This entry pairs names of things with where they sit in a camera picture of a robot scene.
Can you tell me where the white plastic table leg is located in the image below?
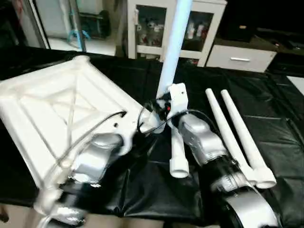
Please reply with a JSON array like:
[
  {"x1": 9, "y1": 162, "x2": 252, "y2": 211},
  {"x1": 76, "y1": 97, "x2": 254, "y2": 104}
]
[
  {"x1": 169, "y1": 121, "x2": 190, "y2": 179},
  {"x1": 205, "y1": 88, "x2": 266, "y2": 187},
  {"x1": 220, "y1": 89, "x2": 277, "y2": 190},
  {"x1": 156, "y1": 0, "x2": 193, "y2": 98}
]

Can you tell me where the white plastic table top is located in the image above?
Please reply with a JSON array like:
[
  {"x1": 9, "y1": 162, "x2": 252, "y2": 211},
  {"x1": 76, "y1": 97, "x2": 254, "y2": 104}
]
[{"x1": 0, "y1": 55, "x2": 161, "y2": 215}]

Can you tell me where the black table mat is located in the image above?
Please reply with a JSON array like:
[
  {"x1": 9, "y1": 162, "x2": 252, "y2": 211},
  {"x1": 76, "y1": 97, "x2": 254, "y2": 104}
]
[{"x1": 0, "y1": 45, "x2": 304, "y2": 226}]

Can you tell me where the white glass door cabinet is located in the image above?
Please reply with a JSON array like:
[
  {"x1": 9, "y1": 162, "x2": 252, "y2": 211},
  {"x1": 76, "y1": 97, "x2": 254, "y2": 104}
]
[{"x1": 127, "y1": 0, "x2": 228, "y2": 67}]

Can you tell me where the white drawer unit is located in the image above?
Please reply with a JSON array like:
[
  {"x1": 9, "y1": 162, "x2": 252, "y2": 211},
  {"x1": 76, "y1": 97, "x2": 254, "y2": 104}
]
[{"x1": 206, "y1": 44, "x2": 277, "y2": 73}]

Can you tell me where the turquoise plastic stand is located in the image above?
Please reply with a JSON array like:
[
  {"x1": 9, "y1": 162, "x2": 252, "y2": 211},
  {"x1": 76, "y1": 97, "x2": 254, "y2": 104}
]
[{"x1": 66, "y1": 28, "x2": 92, "y2": 44}]

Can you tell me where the black case with yellow label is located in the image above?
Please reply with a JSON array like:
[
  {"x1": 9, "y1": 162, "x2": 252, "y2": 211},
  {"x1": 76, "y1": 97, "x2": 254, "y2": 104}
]
[{"x1": 222, "y1": 0, "x2": 261, "y2": 41}]

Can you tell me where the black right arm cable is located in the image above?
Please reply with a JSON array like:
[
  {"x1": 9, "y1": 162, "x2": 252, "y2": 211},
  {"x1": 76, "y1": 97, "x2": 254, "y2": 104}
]
[{"x1": 136, "y1": 101, "x2": 209, "y2": 136}]

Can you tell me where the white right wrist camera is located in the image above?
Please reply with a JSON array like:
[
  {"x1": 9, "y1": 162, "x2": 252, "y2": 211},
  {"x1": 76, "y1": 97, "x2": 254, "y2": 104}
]
[{"x1": 164, "y1": 83, "x2": 189, "y2": 126}]

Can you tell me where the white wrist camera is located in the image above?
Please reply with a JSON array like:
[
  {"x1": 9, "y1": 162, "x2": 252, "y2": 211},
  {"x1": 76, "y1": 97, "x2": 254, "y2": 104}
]
[
  {"x1": 110, "y1": 112, "x2": 160, "y2": 153},
  {"x1": 164, "y1": 83, "x2": 189, "y2": 126}
]

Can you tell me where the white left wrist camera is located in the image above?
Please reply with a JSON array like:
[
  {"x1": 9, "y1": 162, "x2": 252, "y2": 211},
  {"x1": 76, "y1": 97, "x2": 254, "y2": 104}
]
[{"x1": 110, "y1": 112, "x2": 160, "y2": 153}]

